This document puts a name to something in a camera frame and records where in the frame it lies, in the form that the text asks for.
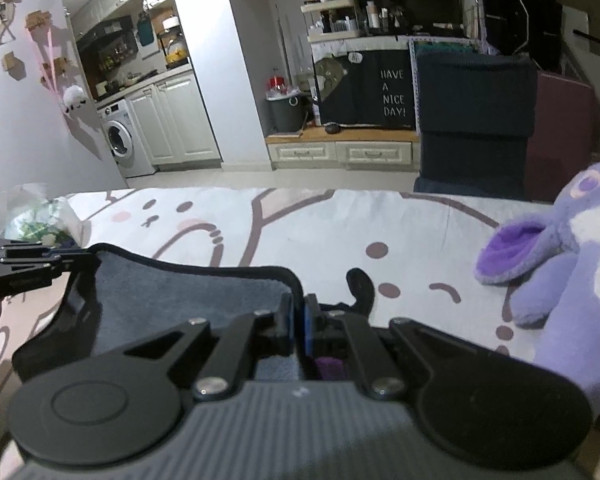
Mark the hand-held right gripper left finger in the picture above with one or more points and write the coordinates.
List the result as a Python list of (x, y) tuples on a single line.
[(290, 321)]

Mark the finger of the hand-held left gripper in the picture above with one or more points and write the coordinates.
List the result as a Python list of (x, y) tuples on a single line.
[(10, 246), (45, 266)]

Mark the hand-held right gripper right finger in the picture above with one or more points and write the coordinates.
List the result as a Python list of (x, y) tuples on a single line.
[(310, 326)]

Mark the grey towel with black edge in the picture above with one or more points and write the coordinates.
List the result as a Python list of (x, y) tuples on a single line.
[(180, 285)]

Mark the clear plastic bag with greens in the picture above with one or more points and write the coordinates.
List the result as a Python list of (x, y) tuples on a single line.
[(37, 220)]

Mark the white washing machine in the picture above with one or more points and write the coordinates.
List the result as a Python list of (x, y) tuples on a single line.
[(117, 137)]

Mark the small white plush toy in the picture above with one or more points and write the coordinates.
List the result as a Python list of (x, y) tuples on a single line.
[(74, 97)]

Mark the wooden platform with white drawers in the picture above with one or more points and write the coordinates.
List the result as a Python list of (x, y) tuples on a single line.
[(342, 147)]

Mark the white kitchen base cabinet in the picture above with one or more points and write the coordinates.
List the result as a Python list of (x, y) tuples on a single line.
[(172, 117)]

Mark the small black object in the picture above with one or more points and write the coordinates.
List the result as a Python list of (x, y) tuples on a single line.
[(332, 128)]

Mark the grey trash bin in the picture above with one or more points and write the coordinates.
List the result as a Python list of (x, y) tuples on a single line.
[(286, 112)]

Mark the black range hood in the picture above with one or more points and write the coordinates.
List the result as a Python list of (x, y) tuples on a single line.
[(105, 35)]

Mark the red bag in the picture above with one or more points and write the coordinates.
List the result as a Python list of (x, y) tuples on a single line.
[(276, 85)]

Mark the dark printed curtain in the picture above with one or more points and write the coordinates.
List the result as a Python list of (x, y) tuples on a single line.
[(365, 87)]

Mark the yellow pot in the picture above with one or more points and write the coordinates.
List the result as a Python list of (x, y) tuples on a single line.
[(176, 54)]

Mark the teal hanging oven mitt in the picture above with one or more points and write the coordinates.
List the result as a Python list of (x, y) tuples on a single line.
[(145, 30)]

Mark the dark blue upholstered chair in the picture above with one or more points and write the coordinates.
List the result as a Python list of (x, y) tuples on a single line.
[(475, 120)]

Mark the purple plush toy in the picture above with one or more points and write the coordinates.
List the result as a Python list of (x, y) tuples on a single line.
[(570, 270)]

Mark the white shelf rack with bottles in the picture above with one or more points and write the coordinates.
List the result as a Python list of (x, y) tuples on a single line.
[(332, 17)]

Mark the maroon box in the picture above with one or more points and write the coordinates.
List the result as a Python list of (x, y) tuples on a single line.
[(562, 135)]

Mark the hanging dark clothing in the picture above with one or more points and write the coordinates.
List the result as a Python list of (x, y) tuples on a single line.
[(522, 7)]

